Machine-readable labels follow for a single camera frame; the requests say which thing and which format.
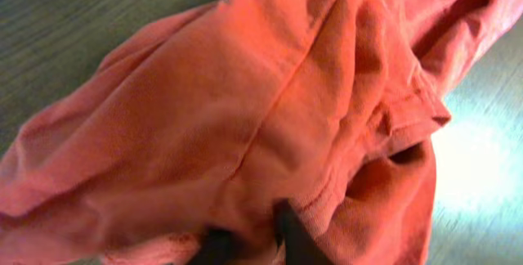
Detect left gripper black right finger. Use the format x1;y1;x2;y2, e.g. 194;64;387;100
274;200;332;265

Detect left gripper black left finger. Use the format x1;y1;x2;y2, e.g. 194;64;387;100
197;229;236;265

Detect red t-shirt with logo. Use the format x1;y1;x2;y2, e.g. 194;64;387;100
1;0;522;264

